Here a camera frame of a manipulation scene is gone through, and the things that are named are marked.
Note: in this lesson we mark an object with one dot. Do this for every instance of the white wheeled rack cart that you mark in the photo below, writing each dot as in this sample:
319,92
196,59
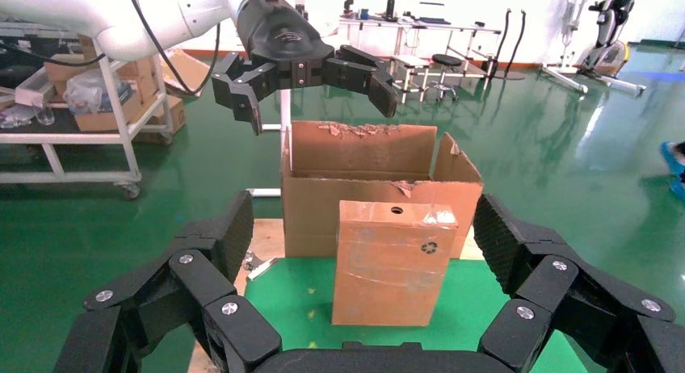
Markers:
120,108

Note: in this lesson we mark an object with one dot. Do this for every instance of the cardboard box on rack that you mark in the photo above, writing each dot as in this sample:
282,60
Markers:
107,122
131,68

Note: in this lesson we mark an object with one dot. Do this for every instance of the white frame work table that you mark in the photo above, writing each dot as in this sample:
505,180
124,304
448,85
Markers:
406,27

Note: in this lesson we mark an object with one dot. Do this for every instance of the white tube frame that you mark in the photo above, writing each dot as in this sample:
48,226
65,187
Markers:
286,114

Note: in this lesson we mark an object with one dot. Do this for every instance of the small white frame stool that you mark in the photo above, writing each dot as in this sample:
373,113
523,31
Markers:
410,61

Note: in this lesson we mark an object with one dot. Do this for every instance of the large open cardboard carton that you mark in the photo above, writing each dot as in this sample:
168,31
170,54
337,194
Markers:
316,215

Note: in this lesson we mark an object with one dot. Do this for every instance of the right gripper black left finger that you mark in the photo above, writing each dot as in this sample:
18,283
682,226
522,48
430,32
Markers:
160,306

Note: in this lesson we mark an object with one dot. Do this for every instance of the blue shoe cover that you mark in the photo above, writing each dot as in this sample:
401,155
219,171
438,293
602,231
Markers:
670,156
679,190

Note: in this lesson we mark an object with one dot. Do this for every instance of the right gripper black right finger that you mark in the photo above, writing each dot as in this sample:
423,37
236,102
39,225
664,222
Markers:
583,306

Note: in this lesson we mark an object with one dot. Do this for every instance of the black round stool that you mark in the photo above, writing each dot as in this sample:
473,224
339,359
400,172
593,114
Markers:
446,60

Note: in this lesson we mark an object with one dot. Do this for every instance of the white black machine on stand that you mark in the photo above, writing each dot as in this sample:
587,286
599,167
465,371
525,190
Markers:
607,49

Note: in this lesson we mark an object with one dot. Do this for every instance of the cardboard box under rack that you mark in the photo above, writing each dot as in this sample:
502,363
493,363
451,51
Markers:
174,116

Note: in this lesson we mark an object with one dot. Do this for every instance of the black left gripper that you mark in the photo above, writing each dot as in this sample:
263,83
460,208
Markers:
283,44

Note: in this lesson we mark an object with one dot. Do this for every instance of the black bottle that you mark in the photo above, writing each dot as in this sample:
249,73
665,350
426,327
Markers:
391,6

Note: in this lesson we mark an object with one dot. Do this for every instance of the clear plastic bag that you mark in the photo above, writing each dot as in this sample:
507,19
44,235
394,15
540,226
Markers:
88,92

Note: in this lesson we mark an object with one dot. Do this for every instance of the green table mat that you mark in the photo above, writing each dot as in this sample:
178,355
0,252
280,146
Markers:
289,306

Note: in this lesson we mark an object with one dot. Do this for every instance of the flat cardboard sheet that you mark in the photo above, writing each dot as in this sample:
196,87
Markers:
184,68

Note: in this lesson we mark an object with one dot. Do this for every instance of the small brown cardboard box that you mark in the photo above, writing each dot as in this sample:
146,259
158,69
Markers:
390,269

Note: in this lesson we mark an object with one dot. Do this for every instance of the black double-pole floor stand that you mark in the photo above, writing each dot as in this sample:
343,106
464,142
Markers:
508,75

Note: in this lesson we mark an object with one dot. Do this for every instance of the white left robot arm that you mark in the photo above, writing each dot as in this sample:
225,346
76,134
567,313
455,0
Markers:
134,17

